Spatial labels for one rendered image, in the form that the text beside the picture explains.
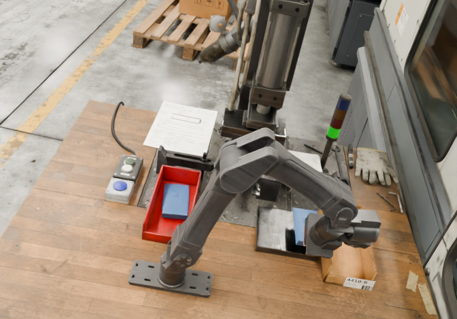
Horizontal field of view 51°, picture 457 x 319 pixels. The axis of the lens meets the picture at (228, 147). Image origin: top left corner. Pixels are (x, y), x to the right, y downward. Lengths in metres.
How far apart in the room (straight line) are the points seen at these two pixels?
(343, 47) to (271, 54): 3.31
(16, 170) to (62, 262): 1.73
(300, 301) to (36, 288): 0.62
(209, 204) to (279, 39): 0.45
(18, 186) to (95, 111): 1.17
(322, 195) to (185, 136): 0.78
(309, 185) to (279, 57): 0.38
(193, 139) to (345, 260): 0.66
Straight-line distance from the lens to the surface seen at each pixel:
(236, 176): 0.92
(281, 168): 0.94
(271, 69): 1.24
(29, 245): 1.31
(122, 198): 1.39
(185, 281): 1.21
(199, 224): 1.04
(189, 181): 1.46
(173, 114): 1.78
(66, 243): 1.30
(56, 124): 3.29
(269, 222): 1.38
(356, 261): 1.39
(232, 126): 1.32
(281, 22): 1.19
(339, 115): 1.52
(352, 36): 4.47
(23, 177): 2.90
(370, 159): 1.77
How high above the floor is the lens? 1.86
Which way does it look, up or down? 36 degrees down
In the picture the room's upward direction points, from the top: 11 degrees clockwise
